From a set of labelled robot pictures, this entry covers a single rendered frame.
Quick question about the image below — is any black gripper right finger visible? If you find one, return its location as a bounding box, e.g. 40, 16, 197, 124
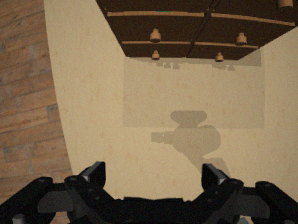
173, 163, 298, 224

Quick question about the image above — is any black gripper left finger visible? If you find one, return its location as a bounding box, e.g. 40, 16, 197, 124
0, 161, 133, 224

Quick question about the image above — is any brown wooden chest of drawers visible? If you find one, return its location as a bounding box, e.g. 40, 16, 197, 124
95, 0, 298, 57

